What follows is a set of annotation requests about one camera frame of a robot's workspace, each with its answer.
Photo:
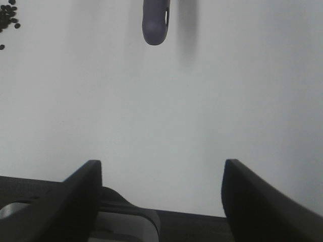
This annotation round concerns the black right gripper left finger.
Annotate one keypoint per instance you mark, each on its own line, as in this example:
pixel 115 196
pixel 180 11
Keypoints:
pixel 67 213

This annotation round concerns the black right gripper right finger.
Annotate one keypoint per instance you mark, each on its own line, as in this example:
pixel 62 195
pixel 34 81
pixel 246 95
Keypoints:
pixel 256 211

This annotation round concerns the pile of coffee beans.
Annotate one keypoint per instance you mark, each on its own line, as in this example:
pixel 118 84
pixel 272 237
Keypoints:
pixel 8 15

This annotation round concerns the purple hand brush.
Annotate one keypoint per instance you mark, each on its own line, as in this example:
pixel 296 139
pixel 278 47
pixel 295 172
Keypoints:
pixel 155 21

